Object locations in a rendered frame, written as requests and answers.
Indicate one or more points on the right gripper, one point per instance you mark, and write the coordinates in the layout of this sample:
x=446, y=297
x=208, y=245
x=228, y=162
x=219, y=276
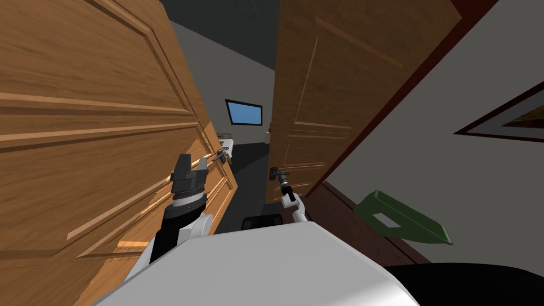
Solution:
x=275, y=173

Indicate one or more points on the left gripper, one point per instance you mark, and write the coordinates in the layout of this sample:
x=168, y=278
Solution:
x=188, y=182

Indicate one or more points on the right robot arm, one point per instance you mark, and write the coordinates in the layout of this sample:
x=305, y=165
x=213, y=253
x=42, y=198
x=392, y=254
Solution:
x=467, y=287

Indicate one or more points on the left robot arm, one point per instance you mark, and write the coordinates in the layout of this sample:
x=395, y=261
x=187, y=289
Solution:
x=176, y=229

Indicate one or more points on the blue window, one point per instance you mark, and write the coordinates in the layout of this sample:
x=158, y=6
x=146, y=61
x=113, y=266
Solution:
x=244, y=113

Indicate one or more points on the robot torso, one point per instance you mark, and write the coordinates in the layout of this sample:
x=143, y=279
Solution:
x=263, y=267

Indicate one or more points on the brown wooden panelled door leaf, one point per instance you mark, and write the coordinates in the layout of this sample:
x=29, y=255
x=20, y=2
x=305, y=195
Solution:
x=85, y=127
x=340, y=85

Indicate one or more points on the green bin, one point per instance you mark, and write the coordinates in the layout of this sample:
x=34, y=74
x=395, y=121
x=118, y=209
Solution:
x=403, y=221

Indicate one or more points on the dark framed wall picture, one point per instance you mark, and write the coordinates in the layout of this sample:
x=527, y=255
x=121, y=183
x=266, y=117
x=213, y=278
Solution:
x=516, y=117

